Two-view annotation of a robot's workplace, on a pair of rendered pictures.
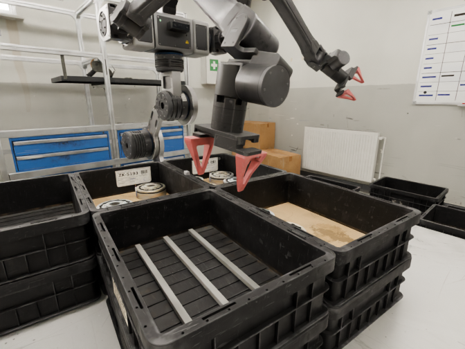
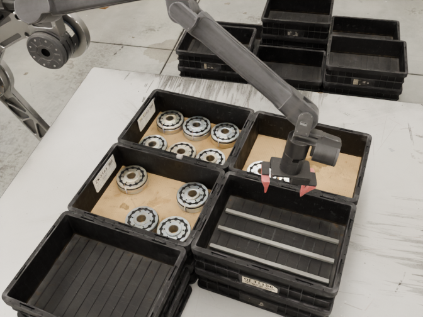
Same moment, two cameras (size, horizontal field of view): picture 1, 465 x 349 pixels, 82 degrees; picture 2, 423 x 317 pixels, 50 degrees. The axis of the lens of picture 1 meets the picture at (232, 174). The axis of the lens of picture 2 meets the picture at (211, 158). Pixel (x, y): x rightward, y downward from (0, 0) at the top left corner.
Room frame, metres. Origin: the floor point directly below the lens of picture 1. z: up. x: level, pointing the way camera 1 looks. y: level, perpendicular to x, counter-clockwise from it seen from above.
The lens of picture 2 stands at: (-0.08, 0.58, 1.99)
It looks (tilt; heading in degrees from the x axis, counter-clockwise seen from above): 47 degrees down; 329
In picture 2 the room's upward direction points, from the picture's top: 4 degrees counter-clockwise
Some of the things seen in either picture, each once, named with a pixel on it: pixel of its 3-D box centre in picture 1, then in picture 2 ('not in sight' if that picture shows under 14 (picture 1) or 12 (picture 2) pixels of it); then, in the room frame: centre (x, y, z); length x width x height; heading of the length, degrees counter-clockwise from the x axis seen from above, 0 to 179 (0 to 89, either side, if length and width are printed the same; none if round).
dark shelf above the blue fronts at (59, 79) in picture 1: (125, 82); not in sight; (2.86, 1.08, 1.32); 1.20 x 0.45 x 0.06; 132
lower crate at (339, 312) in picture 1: (301, 258); not in sight; (0.62, -0.18, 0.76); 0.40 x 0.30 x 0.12; 34
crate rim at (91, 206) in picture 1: (135, 183); (148, 191); (0.78, 0.29, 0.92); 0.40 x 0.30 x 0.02; 34
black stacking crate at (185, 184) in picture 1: (138, 199); (150, 201); (0.78, 0.29, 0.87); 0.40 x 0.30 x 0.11; 34
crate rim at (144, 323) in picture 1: (196, 236); (275, 228); (0.45, 0.07, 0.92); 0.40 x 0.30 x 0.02; 34
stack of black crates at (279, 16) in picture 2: (402, 216); (295, 41); (1.74, -1.19, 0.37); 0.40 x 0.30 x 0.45; 42
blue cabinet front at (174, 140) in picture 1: (155, 154); not in sight; (2.79, 0.82, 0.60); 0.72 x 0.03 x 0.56; 132
